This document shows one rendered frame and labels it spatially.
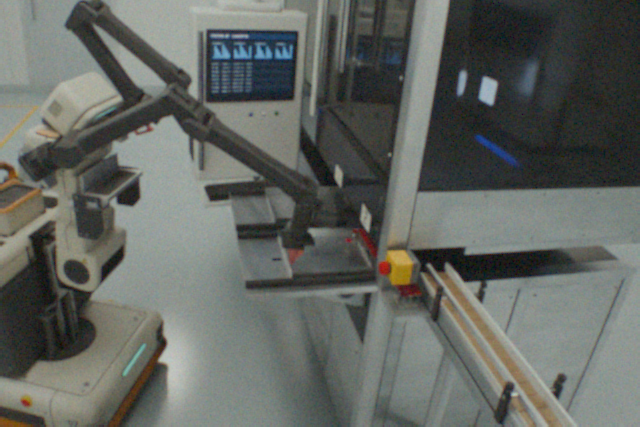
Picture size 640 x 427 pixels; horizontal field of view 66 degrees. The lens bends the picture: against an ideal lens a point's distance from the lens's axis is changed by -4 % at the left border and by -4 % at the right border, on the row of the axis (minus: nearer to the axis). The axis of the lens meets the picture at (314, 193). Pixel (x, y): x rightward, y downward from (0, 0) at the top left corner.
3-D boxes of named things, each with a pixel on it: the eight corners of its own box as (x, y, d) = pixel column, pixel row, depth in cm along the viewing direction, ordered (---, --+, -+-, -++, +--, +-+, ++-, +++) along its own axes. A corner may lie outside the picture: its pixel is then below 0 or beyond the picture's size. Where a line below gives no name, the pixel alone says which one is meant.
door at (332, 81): (321, 96, 225) (333, -46, 200) (350, 131, 184) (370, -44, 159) (320, 96, 225) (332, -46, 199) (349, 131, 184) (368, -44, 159)
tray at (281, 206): (345, 193, 214) (346, 185, 213) (364, 223, 191) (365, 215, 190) (264, 195, 206) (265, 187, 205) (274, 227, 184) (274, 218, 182)
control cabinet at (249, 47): (287, 160, 264) (297, 1, 231) (299, 174, 248) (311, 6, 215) (188, 166, 246) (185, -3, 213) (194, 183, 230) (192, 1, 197)
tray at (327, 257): (371, 234, 184) (372, 225, 183) (396, 275, 162) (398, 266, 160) (277, 238, 177) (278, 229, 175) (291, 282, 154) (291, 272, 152)
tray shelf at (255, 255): (342, 192, 219) (342, 188, 219) (401, 289, 158) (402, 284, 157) (229, 195, 208) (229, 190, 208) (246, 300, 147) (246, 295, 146)
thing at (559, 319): (398, 214, 395) (417, 104, 358) (564, 434, 215) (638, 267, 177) (270, 219, 372) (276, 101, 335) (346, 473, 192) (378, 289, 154)
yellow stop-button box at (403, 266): (406, 269, 151) (410, 249, 148) (415, 284, 144) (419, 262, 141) (382, 271, 149) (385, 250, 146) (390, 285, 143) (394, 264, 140)
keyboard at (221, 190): (289, 181, 239) (289, 176, 238) (299, 193, 228) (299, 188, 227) (203, 188, 225) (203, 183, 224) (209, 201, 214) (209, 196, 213)
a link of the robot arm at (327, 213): (304, 178, 150) (302, 195, 143) (342, 186, 151) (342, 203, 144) (296, 209, 157) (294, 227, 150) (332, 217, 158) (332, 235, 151)
